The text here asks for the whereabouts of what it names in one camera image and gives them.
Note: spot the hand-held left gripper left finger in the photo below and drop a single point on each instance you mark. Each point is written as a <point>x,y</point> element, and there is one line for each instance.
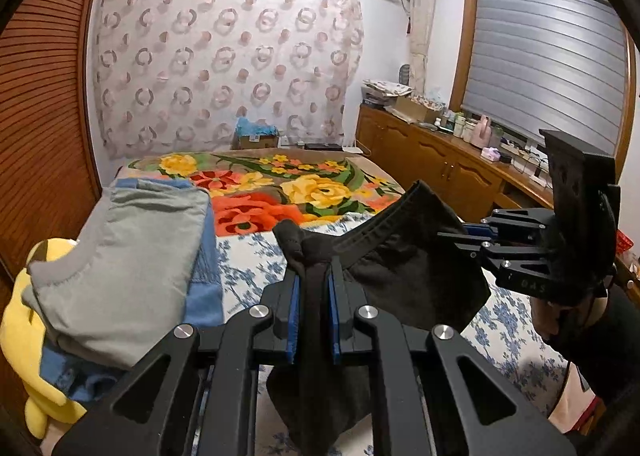
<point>292,316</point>

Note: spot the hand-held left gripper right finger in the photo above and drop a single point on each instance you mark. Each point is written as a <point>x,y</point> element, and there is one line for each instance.
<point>334,316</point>

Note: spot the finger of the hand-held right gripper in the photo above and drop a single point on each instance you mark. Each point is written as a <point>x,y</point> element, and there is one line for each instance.
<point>500,251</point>
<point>515,223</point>

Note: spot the black pants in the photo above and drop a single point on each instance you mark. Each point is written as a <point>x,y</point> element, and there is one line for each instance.
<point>400,256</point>

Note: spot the person's right forearm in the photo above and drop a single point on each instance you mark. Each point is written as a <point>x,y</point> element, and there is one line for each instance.
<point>610,336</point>

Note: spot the folded grey pants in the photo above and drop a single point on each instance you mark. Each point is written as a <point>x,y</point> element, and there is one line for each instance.
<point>125,261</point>

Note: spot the person's right hand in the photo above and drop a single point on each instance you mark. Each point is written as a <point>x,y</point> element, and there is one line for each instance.
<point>545,318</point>

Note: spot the red basket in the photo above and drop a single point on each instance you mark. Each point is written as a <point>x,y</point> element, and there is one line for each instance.
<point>626,242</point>

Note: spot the pink tissue pack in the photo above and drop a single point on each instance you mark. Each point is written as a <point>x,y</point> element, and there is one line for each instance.
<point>491,154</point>

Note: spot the blue floral bed sheet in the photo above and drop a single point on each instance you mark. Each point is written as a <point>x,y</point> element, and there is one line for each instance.
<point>250,256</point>

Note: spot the folded blue jeans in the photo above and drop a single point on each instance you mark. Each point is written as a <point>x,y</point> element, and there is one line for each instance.
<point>207,276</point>

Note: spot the pink bottle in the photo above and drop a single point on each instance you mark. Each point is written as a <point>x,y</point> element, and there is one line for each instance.
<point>483,130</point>

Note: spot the wooden side cabinet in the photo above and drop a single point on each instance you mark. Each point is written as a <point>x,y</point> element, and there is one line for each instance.
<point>435,160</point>

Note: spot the white bottle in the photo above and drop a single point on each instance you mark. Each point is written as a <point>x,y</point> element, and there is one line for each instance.
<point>460,126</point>
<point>470,129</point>

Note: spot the colourful floral blanket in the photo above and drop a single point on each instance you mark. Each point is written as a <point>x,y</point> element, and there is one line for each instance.
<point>310,186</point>

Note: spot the grey window blind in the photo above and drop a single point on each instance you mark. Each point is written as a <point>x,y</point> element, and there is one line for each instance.
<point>540,60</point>

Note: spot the open cardboard box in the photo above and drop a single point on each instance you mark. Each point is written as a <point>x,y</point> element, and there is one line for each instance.
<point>415,109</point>

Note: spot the person's light clothing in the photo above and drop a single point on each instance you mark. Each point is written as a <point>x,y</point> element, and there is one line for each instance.
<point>570,401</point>

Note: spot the flat black box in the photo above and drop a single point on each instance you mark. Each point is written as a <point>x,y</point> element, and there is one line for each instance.
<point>322,146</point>

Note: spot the small cardboard box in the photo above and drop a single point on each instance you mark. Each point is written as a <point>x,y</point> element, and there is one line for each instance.
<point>257,141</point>

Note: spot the stack of papers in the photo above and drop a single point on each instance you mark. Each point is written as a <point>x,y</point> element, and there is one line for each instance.
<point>385,90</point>

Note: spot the wrapped air conditioner pipe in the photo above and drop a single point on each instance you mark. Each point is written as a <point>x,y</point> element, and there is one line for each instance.
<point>422,20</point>

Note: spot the yellow plush toy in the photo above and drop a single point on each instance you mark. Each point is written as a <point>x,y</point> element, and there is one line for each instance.
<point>25,336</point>

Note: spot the wooden louvred wardrobe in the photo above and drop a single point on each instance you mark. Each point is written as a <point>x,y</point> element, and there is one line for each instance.
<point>40,110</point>

